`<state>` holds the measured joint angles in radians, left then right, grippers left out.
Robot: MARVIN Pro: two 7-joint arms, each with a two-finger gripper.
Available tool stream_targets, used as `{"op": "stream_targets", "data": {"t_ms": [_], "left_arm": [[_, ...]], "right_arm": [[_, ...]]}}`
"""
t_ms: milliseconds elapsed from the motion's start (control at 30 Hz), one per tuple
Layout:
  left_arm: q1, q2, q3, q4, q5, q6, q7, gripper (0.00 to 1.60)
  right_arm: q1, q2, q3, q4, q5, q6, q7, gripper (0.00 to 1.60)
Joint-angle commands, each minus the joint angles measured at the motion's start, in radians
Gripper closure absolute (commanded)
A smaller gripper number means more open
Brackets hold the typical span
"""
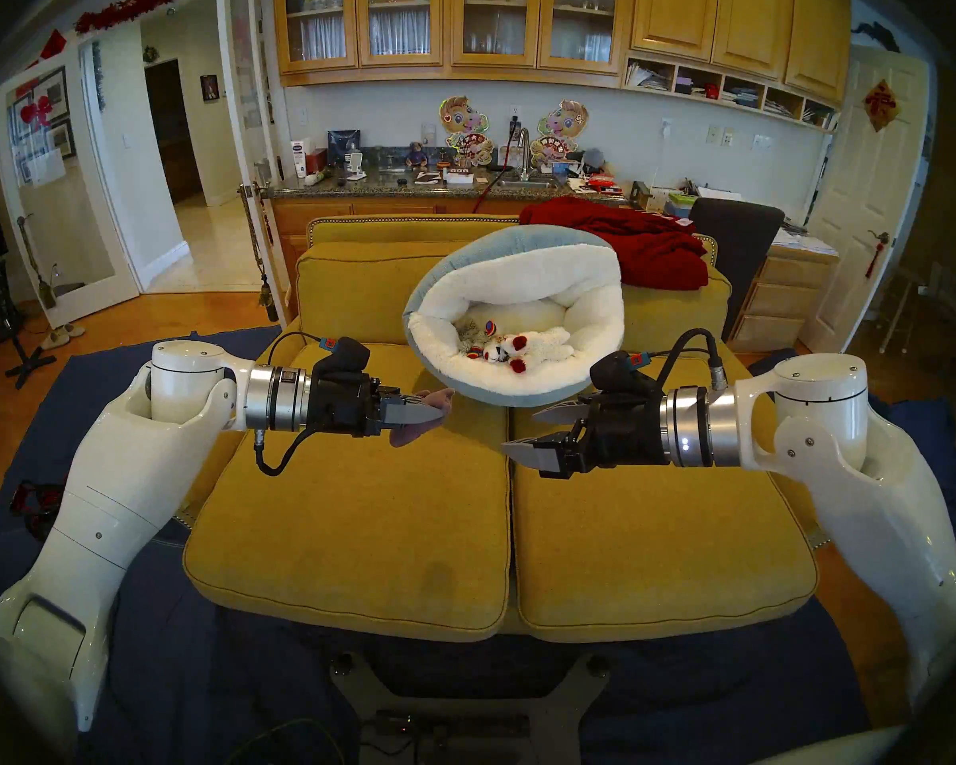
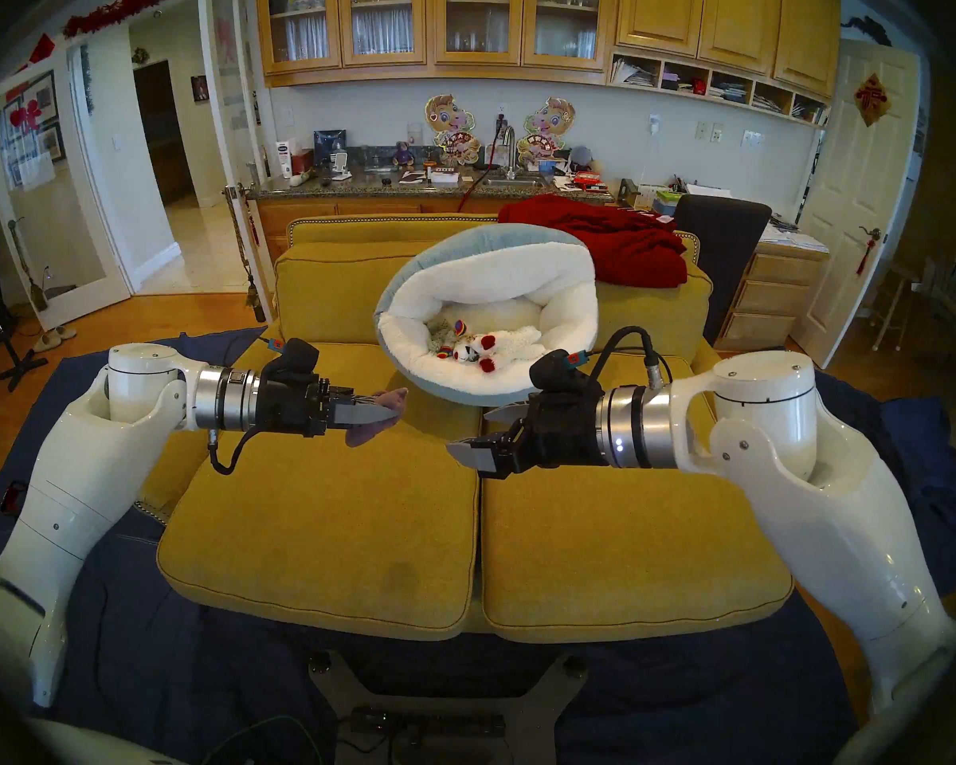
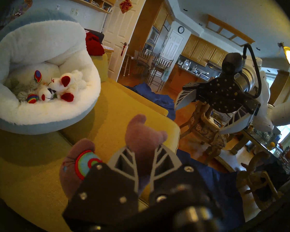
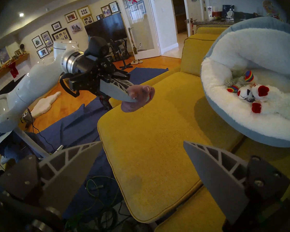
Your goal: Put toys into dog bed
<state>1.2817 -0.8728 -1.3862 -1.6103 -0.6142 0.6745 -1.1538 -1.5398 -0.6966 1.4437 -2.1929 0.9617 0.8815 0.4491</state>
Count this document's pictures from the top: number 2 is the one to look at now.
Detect black tripod stand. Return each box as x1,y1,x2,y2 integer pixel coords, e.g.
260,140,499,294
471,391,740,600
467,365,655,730
0,261,49,391

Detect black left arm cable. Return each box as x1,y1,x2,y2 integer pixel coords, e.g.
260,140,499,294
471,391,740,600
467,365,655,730
207,427,265,477

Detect purple plush toy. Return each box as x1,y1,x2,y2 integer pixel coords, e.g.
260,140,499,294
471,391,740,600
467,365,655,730
346,387,409,449

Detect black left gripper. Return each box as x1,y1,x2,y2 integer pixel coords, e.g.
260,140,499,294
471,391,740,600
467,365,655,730
257,373,402,439

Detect wooden wall cabinets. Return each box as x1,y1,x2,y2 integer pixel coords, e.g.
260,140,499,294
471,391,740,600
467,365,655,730
255,0,841,127

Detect red diamond door ornament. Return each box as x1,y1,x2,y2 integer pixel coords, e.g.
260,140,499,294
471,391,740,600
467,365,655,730
854,74,893,127

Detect dark office chair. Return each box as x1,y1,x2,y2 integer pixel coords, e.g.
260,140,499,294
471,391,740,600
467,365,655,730
673,195,774,346

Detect red tinsel garland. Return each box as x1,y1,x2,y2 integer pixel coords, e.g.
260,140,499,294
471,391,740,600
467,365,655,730
64,0,198,37

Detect yellow fabric sofa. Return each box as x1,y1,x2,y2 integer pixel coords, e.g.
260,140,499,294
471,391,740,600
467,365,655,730
131,215,795,643

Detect white plush dog red hat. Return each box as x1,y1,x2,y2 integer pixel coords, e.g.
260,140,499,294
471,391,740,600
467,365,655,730
454,328,548,375

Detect white llama plush rainbow trim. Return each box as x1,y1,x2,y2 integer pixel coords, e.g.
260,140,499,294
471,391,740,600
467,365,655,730
433,320,479,363

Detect granite kitchen counter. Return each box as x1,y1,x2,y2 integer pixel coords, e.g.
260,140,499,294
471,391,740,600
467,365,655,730
243,166,630,290

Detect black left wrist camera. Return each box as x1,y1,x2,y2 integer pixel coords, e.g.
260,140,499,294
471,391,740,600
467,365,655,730
275,339,321,383

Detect cartoon child paper decoration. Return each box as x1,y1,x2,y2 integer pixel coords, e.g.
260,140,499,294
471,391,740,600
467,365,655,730
425,94,479,167
522,98,576,164

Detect navy blue floor blanket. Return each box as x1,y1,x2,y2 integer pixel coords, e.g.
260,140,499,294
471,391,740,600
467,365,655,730
0,329,857,765

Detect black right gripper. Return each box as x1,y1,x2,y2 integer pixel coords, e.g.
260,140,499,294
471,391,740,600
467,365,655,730
446,387,608,480

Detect blue white plush dog bed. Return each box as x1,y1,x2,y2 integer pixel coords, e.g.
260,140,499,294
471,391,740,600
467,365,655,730
374,223,601,407

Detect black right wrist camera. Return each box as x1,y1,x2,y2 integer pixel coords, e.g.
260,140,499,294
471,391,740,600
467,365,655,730
530,349,590,395

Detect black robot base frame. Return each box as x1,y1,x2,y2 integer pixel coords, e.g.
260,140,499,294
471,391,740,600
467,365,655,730
309,652,589,765

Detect white panel door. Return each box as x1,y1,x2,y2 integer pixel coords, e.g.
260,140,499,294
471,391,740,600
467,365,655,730
793,38,923,370

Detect wooden drawer cabinet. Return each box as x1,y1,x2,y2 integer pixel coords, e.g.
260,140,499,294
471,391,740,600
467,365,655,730
717,241,829,351

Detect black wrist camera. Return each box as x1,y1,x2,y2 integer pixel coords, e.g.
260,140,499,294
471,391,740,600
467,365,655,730
530,349,590,395
275,339,321,383

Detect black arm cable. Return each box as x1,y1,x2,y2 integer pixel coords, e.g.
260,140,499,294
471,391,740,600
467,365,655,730
590,325,675,395
207,427,265,477

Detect red blanket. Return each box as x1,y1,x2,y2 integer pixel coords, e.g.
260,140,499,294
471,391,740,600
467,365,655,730
498,196,690,288

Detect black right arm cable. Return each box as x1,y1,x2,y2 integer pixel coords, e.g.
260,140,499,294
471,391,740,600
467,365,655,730
590,325,675,395

